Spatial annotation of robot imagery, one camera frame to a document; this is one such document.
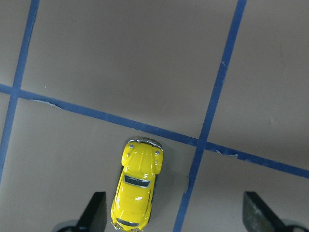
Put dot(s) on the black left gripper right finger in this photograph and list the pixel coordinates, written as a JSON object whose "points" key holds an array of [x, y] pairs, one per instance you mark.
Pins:
{"points": [[257, 216]]}

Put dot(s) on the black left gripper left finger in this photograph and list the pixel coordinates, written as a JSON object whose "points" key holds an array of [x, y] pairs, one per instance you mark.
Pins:
{"points": [[93, 218]]}

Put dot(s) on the yellow beetle toy car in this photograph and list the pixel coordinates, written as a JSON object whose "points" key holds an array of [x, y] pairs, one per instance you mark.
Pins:
{"points": [[141, 162]]}

